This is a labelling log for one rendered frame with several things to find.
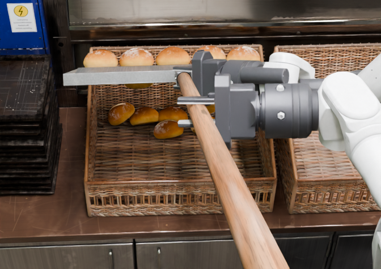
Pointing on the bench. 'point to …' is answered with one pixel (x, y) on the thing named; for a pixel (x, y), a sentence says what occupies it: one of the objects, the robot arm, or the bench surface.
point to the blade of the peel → (121, 75)
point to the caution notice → (21, 17)
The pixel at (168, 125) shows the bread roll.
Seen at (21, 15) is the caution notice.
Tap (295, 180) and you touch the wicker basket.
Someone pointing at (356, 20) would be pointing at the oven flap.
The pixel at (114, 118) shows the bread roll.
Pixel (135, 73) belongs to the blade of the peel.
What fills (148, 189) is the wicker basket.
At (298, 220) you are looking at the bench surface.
